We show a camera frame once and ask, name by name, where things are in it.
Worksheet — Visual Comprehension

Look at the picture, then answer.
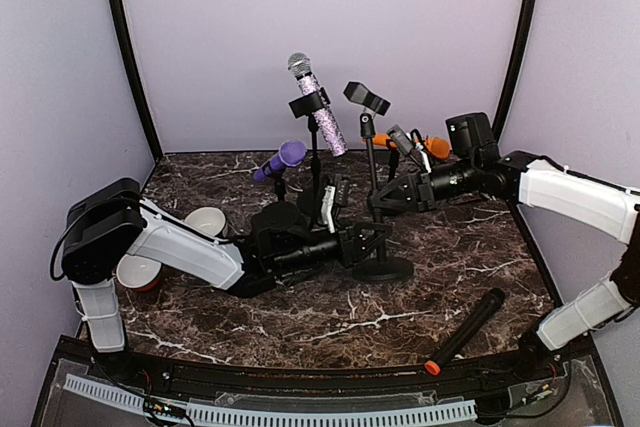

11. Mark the small black stand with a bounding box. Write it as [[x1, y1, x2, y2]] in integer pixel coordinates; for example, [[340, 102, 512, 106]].
[[379, 144, 409, 216], [342, 80, 416, 283]]

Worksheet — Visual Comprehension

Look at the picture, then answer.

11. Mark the orange toy microphone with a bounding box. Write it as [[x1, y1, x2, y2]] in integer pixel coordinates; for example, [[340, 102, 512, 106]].
[[372, 133, 451, 160]]

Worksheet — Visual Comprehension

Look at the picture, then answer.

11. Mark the black stand ring clip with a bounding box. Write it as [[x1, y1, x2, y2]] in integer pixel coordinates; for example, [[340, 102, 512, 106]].
[[265, 161, 290, 202]]

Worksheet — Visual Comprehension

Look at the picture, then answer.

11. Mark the purple toy microphone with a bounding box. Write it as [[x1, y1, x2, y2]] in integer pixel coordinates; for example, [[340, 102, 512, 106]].
[[253, 140, 307, 182]]

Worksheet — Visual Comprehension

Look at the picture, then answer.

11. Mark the tall stand large clip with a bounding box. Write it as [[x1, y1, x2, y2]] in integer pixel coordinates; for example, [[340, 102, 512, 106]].
[[292, 112, 324, 226]]

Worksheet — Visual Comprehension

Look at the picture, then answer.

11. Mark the glitter microphone silver head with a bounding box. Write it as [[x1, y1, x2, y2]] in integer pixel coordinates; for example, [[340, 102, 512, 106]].
[[287, 52, 348, 157]]

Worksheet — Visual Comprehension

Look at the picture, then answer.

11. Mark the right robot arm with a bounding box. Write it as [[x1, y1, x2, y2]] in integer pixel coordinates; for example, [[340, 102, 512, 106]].
[[370, 113, 639, 377]]

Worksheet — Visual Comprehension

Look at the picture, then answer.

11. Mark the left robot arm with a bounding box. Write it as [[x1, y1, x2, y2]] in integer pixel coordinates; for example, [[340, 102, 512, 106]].
[[49, 177, 392, 360]]

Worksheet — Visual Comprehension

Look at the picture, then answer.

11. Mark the black microphone orange cap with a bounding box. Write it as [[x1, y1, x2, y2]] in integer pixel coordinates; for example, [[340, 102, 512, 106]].
[[424, 288, 506, 376]]

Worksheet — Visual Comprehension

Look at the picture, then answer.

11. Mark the white bowl black rim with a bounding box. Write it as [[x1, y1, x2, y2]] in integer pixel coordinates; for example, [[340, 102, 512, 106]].
[[184, 207, 228, 238]]

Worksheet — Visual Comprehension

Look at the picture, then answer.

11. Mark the white cup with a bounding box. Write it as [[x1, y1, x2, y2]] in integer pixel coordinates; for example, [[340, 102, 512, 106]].
[[116, 255, 162, 292]]

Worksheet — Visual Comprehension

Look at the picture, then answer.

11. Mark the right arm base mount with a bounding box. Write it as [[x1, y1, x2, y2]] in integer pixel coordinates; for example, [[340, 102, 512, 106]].
[[513, 328, 559, 380]]

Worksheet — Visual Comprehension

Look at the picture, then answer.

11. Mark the black table front rail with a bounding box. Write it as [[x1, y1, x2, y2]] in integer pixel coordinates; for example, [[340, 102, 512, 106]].
[[43, 336, 602, 404]]

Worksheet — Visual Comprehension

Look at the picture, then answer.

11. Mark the right black corner post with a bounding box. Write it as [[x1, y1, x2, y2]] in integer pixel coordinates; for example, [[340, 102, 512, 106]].
[[492, 0, 536, 140]]

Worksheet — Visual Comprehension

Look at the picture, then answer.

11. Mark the black corner post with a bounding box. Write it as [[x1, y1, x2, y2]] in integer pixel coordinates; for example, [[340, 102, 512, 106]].
[[492, 0, 536, 140], [108, 0, 164, 163]]

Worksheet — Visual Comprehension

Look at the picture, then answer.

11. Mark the white cable duct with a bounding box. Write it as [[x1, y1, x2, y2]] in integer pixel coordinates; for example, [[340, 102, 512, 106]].
[[63, 374, 477, 426]]

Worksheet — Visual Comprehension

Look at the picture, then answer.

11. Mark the left black corner post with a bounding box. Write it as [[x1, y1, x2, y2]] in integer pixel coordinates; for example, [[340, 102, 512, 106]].
[[108, 0, 164, 163]]

